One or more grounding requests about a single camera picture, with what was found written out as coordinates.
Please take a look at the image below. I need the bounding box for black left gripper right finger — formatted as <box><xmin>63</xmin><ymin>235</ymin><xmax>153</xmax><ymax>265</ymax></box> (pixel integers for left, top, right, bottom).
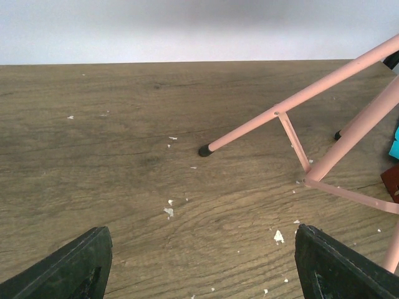
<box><xmin>294</xmin><ymin>224</ymin><xmax>398</xmax><ymax>299</ymax></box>

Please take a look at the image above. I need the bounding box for red-brown wooden metronome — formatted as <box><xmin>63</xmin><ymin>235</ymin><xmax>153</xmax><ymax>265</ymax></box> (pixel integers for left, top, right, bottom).
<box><xmin>380</xmin><ymin>164</ymin><xmax>399</xmax><ymax>204</ymax></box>

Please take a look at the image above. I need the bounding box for pink tripod music stand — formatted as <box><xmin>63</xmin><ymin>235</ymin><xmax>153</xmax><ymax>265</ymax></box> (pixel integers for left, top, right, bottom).
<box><xmin>198</xmin><ymin>32</ymin><xmax>399</xmax><ymax>275</ymax></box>

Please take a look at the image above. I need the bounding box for blue sheet music booklet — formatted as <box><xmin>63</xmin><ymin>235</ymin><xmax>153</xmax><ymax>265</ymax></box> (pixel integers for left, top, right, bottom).
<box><xmin>388</xmin><ymin>127</ymin><xmax>399</xmax><ymax>159</ymax></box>

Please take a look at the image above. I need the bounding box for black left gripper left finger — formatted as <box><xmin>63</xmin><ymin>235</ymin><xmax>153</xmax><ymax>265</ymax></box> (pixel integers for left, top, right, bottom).
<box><xmin>1</xmin><ymin>226</ymin><xmax>112</xmax><ymax>298</ymax></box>

